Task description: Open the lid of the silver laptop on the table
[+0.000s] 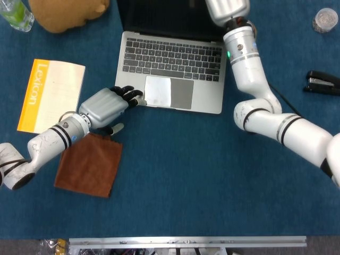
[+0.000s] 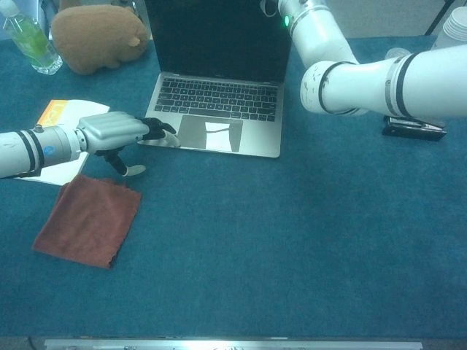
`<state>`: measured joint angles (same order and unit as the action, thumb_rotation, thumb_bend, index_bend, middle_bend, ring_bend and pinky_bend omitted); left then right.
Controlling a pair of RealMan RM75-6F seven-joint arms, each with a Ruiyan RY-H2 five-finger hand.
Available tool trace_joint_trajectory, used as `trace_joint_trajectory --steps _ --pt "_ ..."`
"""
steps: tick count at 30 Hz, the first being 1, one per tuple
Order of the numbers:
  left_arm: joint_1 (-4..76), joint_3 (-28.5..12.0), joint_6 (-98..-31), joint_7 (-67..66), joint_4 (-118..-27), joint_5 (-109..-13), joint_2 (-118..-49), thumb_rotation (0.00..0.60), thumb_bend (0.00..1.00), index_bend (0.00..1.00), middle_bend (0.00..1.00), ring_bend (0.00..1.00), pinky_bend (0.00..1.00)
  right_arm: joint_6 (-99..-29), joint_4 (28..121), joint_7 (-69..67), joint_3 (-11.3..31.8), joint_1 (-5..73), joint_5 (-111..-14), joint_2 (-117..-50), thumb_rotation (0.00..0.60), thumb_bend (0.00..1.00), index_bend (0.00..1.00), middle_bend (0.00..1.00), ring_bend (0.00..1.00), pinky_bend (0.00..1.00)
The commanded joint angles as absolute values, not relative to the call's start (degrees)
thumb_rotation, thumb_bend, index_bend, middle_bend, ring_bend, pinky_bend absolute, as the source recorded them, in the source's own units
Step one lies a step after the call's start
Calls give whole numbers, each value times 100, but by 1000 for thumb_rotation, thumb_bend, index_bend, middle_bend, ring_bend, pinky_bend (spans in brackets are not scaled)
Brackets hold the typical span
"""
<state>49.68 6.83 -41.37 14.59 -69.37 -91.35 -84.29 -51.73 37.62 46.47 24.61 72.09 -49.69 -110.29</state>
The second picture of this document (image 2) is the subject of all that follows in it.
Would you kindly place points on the silver laptop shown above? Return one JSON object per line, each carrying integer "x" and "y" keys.
{"x": 219, "y": 98}

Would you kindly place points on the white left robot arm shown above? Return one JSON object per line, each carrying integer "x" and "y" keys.
{"x": 36, "y": 149}

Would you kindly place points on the stack of paper cups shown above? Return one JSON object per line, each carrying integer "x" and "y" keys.
{"x": 456, "y": 29}

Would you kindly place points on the brown folded cloth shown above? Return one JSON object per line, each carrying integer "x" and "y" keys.
{"x": 87, "y": 226}

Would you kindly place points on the clear bottle green label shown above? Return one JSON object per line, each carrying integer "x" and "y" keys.
{"x": 34, "y": 43}

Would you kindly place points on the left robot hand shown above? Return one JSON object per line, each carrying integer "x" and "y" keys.
{"x": 109, "y": 129}

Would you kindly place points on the yellow white Lexicon book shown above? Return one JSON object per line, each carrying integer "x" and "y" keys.
{"x": 73, "y": 107}

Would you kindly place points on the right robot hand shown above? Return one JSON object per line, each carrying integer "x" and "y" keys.
{"x": 270, "y": 9}

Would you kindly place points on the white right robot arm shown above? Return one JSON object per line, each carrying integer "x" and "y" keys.
{"x": 365, "y": 87}

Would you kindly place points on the small clear lidded jar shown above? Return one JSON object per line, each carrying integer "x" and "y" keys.
{"x": 396, "y": 53}

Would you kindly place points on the brown plush toy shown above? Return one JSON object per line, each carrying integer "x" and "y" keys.
{"x": 95, "y": 40}

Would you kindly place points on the aluminium profile rail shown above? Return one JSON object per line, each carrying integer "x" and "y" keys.
{"x": 233, "y": 344}

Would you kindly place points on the black stand leg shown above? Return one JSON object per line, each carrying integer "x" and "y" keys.
{"x": 438, "y": 16}

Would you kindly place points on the teal blue table cloth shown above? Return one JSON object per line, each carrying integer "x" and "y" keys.
{"x": 255, "y": 255}

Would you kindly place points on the black stapler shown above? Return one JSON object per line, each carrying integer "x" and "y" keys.
{"x": 412, "y": 131}

